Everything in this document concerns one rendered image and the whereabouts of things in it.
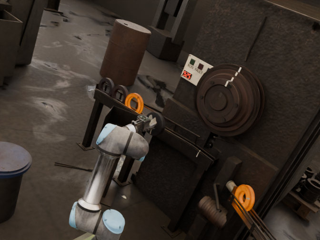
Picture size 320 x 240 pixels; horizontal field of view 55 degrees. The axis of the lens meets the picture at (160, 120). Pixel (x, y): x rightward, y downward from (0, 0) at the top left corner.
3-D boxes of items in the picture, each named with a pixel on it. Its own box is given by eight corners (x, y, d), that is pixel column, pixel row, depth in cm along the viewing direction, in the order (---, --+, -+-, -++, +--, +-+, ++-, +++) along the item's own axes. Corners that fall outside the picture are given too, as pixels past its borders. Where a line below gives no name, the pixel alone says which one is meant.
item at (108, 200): (88, 181, 257) (113, 105, 229) (117, 192, 258) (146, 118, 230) (79, 195, 238) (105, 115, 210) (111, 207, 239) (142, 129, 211)
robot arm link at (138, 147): (156, 138, 145) (147, 147, 193) (134, 130, 144) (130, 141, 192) (147, 162, 143) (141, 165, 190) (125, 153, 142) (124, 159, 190)
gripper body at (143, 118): (152, 119, 189) (137, 125, 181) (150, 130, 194) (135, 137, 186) (144, 113, 193) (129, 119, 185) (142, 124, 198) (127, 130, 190)
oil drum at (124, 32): (118, 70, 543) (135, 21, 508) (141, 86, 513) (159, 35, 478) (91, 69, 497) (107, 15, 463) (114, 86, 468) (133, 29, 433)
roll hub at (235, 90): (196, 108, 210) (214, 71, 199) (229, 130, 196) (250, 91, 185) (192, 109, 206) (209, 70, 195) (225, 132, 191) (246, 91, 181)
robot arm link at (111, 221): (116, 249, 150) (124, 229, 145) (89, 240, 149) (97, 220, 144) (121, 231, 161) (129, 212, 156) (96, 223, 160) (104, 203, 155)
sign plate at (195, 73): (182, 76, 238) (191, 54, 231) (207, 92, 225) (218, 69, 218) (180, 75, 236) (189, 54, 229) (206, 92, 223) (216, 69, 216)
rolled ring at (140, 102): (125, 92, 259) (127, 91, 261) (124, 113, 262) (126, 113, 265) (141, 94, 248) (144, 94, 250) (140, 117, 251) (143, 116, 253)
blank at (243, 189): (237, 209, 191) (232, 208, 189) (240, 184, 193) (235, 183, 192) (253, 213, 176) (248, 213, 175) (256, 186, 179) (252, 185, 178)
